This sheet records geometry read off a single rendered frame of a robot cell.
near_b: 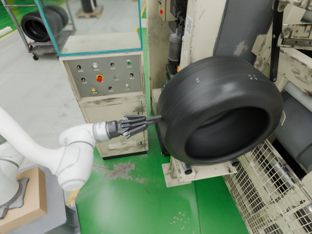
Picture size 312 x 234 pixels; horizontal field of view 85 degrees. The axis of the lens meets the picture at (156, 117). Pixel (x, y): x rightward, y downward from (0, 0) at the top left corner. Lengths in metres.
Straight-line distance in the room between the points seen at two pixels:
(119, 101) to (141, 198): 0.99
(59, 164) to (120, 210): 1.28
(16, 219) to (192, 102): 1.11
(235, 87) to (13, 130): 0.77
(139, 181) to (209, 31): 1.56
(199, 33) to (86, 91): 0.96
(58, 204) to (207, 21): 1.31
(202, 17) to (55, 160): 0.81
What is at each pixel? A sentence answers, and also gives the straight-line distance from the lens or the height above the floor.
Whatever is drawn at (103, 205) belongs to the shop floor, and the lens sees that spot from 1.94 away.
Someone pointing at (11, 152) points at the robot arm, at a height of 0.97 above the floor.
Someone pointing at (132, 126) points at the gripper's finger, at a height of 1.22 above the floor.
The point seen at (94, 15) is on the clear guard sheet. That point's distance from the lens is 1.21.
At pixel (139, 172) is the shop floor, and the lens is 2.01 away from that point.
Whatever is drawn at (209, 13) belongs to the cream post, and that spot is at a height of 1.58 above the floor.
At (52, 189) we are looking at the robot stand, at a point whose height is 0.65.
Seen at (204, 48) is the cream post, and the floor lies 1.42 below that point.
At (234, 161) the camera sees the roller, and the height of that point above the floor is 0.92.
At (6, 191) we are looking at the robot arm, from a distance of 1.24.
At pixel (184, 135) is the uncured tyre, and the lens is 0.71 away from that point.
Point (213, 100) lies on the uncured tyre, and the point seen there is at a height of 1.39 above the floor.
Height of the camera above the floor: 1.78
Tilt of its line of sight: 45 degrees down
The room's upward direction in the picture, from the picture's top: straight up
